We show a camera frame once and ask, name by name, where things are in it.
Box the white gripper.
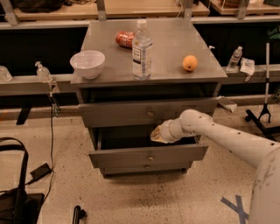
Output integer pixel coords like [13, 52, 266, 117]
[150, 119, 182, 144]

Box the grey drawer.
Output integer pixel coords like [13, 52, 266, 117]
[90, 125, 208, 168]
[79, 98, 217, 127]
[101, 161, 193, 175]

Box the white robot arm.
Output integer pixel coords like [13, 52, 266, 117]
[150, 109, 280, 224]

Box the grey top drawer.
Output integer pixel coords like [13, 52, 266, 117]
[79, 98, 217, 127]

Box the grey bottom drawer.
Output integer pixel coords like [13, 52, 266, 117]
[101, 161, 193, 175]

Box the grey drawer cabinet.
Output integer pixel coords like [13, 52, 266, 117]
[70, 17, 228, 179]

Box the grey box on floor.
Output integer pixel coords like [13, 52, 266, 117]
[218, 96, 237, 112]

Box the orange fruit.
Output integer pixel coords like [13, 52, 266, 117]
[182, 55, 198, 72]

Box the clear water bottle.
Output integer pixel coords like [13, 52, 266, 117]
[132, 19, 152, 81]

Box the white bowl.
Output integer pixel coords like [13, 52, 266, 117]
[70, 50, 105, 79]

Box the red soda can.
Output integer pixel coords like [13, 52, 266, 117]
[115, 31, 134, 48]

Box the black stand base leg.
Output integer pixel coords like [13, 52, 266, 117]
[245, 108, 280, 141]

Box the small background water bottle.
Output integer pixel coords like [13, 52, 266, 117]
[227, 46, 242, 71]

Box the white crumpled packet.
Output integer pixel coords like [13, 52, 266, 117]
[240, 58, 255, 75]

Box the black power adapter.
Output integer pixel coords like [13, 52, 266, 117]
[31, 163, 52, 181]

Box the clear sanitizer pump bottle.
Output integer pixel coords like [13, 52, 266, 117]
[35, 61, 53, 83]

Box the black white stand pole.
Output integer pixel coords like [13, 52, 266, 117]
[258, 25, 280, 122]

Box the clear container at left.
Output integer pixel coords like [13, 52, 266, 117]
[0, 66, 12, 81]

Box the black power cable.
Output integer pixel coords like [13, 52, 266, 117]
[24, 94, 60, 205]

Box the black bag with strap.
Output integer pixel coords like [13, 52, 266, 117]
[0, 137, 44, 224]

